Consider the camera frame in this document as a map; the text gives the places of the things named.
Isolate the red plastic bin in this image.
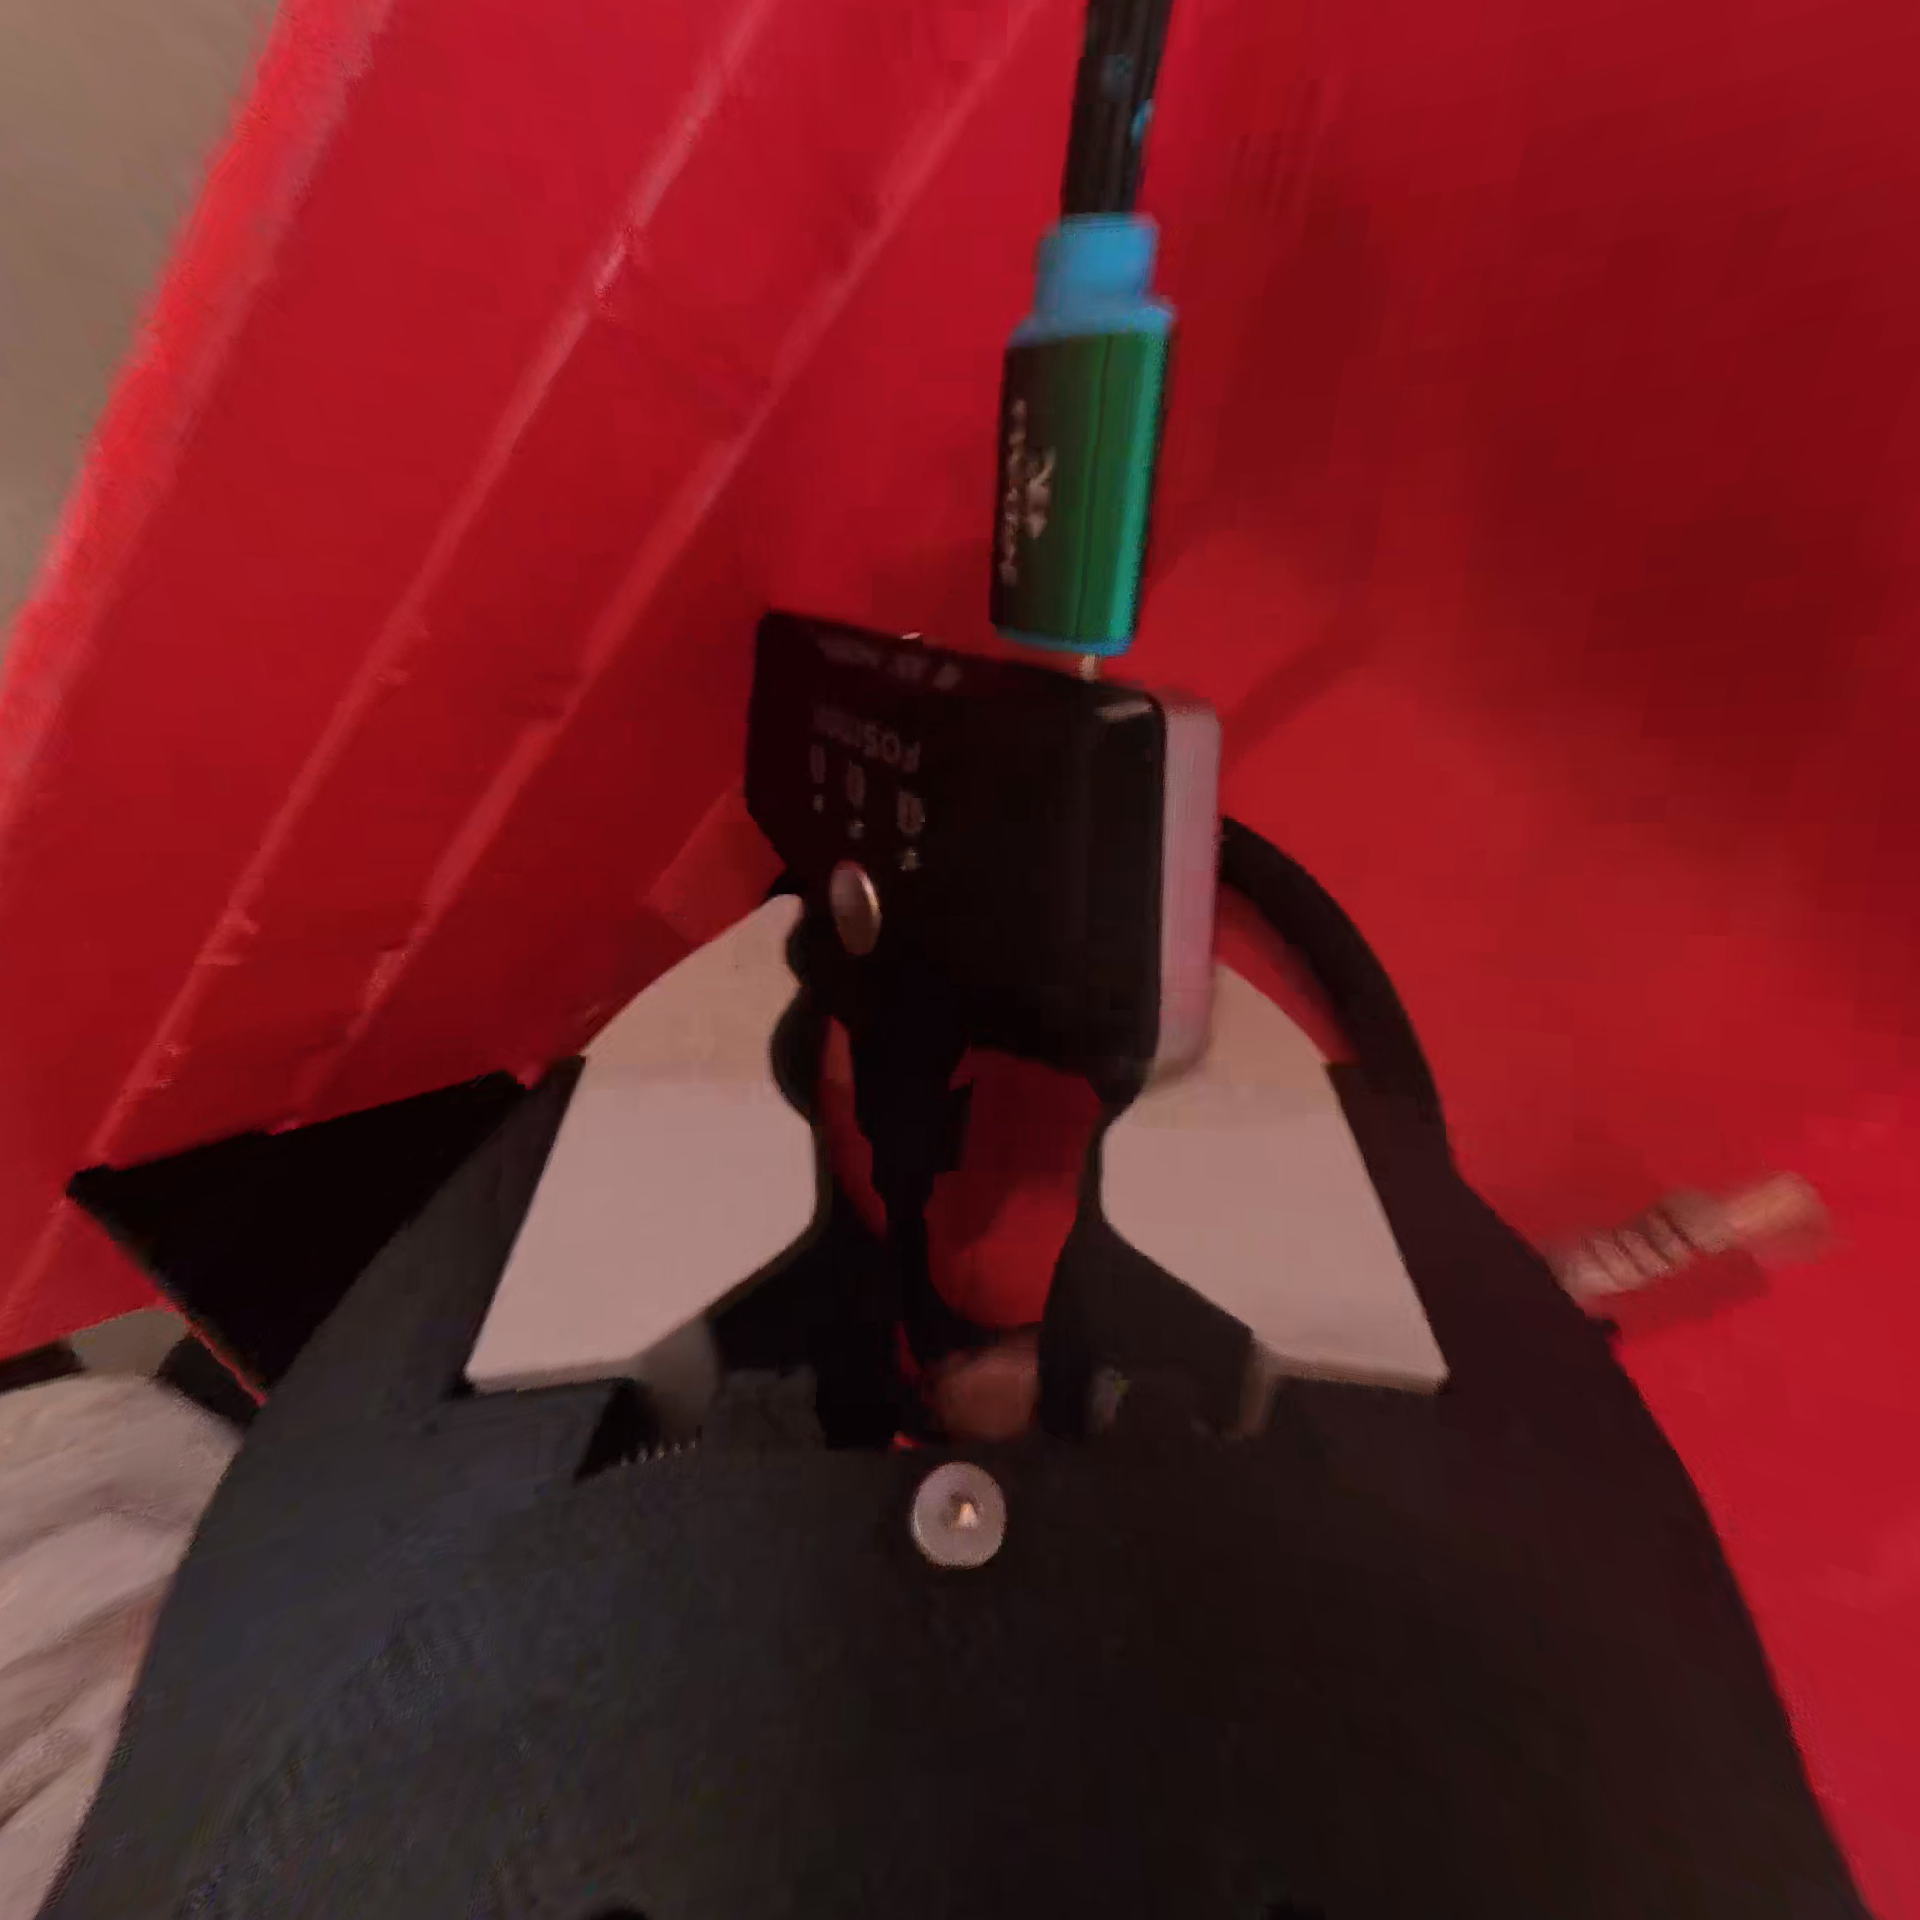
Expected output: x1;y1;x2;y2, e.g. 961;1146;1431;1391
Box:
0;0;1920;1920

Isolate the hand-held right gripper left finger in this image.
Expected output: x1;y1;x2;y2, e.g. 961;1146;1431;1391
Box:
461;895;833;1442

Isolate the black bin divider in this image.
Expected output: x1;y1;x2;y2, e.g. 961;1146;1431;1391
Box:
65;1073;527;1391

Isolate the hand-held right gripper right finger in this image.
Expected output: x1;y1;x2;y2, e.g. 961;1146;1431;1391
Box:
1097;967;1451;1391

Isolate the black braided hdmi cable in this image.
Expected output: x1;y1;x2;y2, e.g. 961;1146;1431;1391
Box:
985;0;1181;697

